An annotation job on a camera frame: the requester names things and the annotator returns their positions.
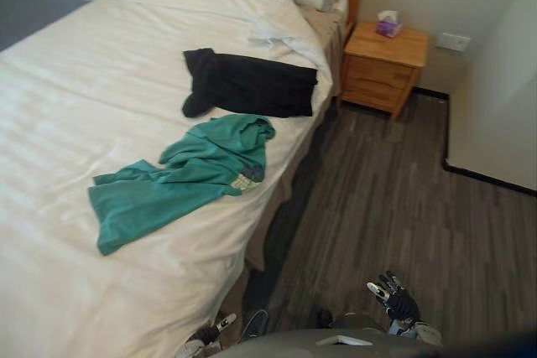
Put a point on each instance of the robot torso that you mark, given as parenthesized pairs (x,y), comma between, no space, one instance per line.
(327,343)

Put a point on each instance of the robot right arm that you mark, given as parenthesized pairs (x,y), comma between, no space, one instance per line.
(415,329)

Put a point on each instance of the green t-shirt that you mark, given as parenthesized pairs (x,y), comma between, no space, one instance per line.
(197,177)

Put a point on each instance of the purple tissue box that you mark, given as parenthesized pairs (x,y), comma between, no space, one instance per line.
(388,24)

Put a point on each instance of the wooden nightstand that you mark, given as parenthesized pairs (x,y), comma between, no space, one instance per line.
(382,69)

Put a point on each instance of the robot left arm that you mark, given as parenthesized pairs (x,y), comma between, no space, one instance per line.
(195,345)

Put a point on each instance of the wall power socket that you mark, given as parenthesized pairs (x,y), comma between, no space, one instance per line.
(453,41)

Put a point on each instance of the black garment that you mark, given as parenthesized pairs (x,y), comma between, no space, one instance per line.
(251,85)

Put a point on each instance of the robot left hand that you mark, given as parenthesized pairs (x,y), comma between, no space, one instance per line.
(220,324)

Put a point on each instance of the white duvet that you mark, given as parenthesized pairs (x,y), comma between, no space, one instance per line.
(138,144)

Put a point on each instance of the beige bed sheet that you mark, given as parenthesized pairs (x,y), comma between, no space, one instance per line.
(323,24)

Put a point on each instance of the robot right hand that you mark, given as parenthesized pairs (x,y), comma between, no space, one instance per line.
(397,296)

